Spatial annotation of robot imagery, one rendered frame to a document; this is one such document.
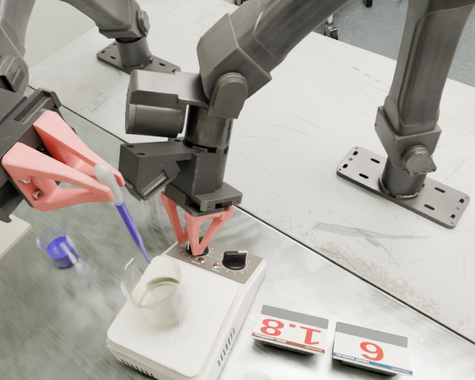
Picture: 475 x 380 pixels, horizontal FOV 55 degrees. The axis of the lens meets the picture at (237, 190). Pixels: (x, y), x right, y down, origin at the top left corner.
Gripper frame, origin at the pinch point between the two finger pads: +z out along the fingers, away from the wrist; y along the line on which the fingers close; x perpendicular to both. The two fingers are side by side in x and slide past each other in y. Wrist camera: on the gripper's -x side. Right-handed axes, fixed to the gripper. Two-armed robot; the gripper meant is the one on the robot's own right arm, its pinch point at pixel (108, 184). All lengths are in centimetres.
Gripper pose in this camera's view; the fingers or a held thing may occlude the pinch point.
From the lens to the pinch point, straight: 36.8
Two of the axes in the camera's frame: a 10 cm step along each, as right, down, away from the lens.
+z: 9.1, 3.0, -2.9
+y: 4.1, -7.5, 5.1
